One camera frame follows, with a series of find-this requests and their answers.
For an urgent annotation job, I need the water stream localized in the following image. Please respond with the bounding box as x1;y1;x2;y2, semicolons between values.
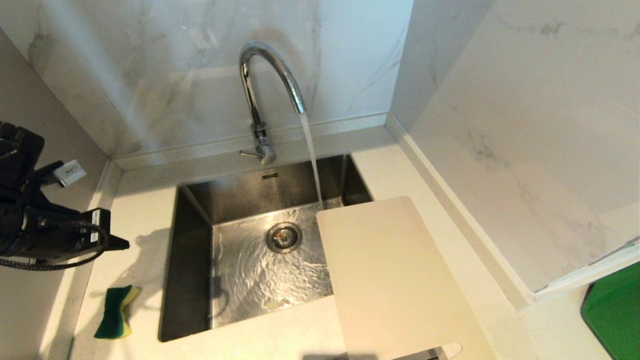
298;112;325;209

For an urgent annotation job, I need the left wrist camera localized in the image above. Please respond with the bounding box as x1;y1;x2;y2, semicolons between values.
35;159;88;189

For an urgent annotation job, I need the black cable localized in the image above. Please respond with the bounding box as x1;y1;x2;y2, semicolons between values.
0;220;110;272

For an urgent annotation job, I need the stainless steel sink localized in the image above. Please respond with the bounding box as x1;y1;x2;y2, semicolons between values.
158;153;374;344

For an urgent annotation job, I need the white plastic cutting board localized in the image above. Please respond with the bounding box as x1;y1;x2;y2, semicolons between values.
315;195;499;360

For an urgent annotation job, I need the chrome gooseneck faucet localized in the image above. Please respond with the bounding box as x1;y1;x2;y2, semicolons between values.
238;41;307;166

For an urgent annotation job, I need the green plastic board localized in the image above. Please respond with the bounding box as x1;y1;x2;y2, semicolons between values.
580;261;640;360

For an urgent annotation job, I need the green and yellow sponge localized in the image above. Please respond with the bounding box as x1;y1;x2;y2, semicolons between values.
93;284;142;341

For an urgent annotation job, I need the round metal drain strainer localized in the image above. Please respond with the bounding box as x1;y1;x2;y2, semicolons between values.
265;221;304;255

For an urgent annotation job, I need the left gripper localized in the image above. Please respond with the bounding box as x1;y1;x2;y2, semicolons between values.
0;199;131;263

